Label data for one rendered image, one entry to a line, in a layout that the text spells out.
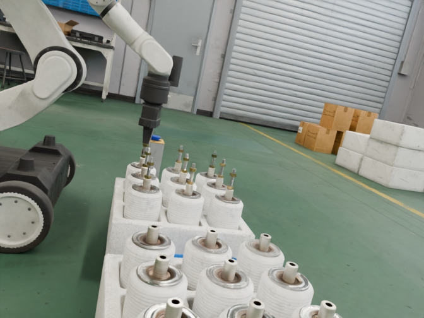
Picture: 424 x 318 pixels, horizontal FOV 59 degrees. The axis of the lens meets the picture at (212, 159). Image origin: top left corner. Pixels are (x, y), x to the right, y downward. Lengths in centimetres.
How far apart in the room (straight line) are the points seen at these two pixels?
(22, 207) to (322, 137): 399
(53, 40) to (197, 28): 502
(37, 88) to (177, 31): 501
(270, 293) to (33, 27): 101
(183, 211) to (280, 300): 43
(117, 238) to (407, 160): 294
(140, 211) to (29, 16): 67
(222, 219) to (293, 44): 572
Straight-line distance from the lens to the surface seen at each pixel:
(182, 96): 617
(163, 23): 614
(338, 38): 703
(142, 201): 100
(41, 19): 130
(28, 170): 120
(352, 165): 390
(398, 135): 349
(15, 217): 116
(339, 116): 479
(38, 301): 100
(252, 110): 642
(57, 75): 124
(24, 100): 128
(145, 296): 61
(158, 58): 116
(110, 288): 72
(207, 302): 65
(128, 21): 119
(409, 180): 365
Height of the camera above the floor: 57
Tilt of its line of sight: 11 degrees down
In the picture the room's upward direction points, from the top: 12 degrees clockwise
